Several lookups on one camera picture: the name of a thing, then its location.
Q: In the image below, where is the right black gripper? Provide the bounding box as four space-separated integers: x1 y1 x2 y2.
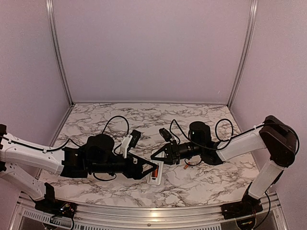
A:
151 139 203 164

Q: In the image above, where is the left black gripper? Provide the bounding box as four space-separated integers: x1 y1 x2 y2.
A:
89 151 158 180

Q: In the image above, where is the white remote control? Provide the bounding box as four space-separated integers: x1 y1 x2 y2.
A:
147 160 164 186

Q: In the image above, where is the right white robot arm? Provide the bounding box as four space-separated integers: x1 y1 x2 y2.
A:
151 115 300 215

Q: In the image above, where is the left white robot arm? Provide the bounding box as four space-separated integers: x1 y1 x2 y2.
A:
0 125 157 213

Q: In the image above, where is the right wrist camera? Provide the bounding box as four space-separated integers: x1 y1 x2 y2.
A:
159 128 180 144

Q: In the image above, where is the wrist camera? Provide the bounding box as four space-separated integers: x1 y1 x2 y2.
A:
159 128 180 144
119 129 142 158

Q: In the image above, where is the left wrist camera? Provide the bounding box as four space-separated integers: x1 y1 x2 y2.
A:
119 129 142 158

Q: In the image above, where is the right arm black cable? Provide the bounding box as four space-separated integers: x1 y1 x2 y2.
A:
169 119 272 216

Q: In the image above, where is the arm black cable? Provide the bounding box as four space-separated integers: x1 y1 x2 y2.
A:
169 119 272 216
0 115 131 183

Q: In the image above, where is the front aluminium rail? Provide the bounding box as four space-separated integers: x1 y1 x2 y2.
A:
8 193 288 230

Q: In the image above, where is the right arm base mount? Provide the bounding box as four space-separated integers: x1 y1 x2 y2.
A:
221 190 263 219

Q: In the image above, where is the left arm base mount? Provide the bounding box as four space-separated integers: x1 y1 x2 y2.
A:
34 183 77 219

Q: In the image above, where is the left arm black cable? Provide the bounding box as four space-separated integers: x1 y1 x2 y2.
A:
0 115 131 183

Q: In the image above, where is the right aluminium frame post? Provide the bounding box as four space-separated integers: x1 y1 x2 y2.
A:
227 0 259 109

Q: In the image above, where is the aluminium frame post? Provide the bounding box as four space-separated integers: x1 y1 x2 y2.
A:
227 0 259 109
46 0 74 107

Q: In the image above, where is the left aluminium frame post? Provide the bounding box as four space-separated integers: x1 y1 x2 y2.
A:
46 0 74 107

